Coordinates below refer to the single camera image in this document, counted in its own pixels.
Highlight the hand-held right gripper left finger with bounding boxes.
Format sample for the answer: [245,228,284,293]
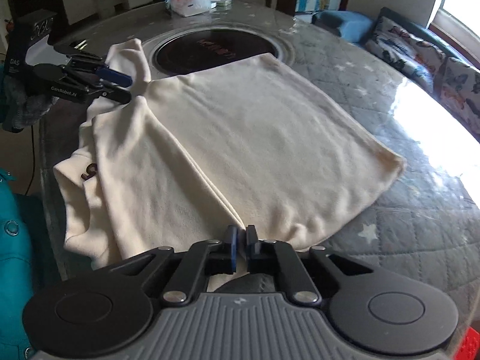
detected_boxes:
[94,225,239,306]

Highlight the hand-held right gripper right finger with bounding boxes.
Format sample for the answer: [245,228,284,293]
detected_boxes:
[245,224,376,306]

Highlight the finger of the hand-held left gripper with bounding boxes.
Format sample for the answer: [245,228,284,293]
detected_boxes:
[65,55,133,87]
[75,80,131,104]

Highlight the cream long-sleeve shirt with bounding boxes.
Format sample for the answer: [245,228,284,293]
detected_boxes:
[52,38,407,271]

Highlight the person's left hand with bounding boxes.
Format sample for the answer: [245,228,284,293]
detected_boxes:
[4,82,59,133]

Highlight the round black induction cooktop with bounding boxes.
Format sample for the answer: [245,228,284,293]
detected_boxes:
[144,26,295,79]

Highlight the teal jacket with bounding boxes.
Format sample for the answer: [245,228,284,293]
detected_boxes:
[0,169,68,360]

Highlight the blue sofa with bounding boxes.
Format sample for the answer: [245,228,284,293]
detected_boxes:
[311,7,480,136]

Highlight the red plastic stool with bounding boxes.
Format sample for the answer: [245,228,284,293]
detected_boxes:
[455,326,480,360]

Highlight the long butterfly print pillow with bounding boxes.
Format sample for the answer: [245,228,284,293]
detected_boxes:
[364,17,443,89]

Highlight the square butterfly print pillow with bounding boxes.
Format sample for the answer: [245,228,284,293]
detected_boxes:
[439,57,480,136]

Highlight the window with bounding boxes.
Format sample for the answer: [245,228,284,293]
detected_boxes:
[431,0,480,68]

